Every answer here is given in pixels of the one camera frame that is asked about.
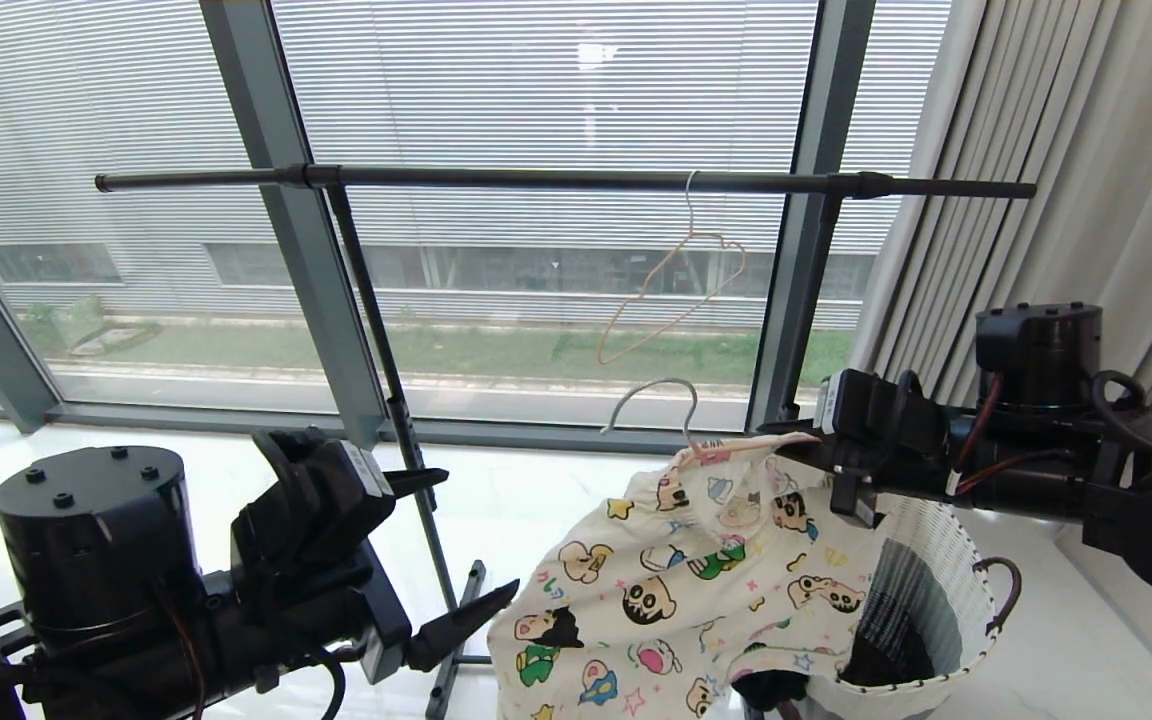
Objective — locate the pink clothes hanger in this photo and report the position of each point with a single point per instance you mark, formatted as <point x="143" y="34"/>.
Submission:
<point x="706" y="455"/>
<point x="689" y="200"/>

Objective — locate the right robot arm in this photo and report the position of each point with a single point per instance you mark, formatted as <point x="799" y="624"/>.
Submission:
<point x="1036" y="350"/>

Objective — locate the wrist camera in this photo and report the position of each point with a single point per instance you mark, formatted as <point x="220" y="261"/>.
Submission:
<point x="286" y="520"/>
<point x="856" y="495"/>

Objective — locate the beige curtain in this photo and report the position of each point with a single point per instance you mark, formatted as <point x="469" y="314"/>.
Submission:
<point x="1086" y="150"/>

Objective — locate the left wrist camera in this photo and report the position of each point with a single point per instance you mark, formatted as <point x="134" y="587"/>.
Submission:
<point x="286" y="520"/>

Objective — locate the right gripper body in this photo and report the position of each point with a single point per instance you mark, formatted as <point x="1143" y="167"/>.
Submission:
<point x="886" y="430"/>

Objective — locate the black garment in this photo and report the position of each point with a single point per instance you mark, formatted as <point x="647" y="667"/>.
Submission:
<point x="771" y="692"/>

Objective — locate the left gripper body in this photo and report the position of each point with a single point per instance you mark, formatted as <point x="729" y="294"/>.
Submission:
<point x="381" y="620"/>

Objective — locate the black clothes rack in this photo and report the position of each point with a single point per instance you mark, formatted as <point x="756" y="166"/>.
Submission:
<point x="536" y="180"/>

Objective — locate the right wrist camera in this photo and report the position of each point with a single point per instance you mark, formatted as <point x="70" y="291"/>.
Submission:
<point x="856" y="495"/>

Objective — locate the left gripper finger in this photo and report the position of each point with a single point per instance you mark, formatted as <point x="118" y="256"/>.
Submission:
<point x="446" y="630"/>
<point x="411" y="482"/>

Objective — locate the white laundry basket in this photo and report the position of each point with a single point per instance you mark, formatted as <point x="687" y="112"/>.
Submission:
<point x="956" y="560"/>

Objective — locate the cream printed garment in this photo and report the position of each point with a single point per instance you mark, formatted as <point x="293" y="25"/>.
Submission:
<point x="656" y="600"/>

